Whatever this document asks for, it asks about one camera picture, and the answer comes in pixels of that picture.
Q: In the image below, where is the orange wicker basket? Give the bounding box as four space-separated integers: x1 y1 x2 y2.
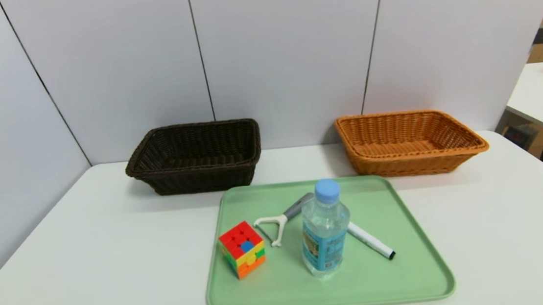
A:
333 103 492 183

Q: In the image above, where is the dark brown wicker basket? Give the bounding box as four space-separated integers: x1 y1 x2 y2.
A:
121 117 265 199

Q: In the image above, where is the green plastic tray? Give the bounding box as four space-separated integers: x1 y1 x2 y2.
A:
197 168 458 305

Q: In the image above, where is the clear water bottle blue cap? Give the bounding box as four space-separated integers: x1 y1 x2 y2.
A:
296 177 356 281

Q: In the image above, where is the white marker pen black cap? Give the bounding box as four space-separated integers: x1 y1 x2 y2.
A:
347 217 397 264

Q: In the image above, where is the brown cabinet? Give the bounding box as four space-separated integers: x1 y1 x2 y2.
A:
494 108 543 162

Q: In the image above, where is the colourful puzzle cube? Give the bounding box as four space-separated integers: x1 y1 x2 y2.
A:
216 219 269 281

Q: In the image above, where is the white peeler grey handle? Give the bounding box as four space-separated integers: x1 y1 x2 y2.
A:
251 192 319 249

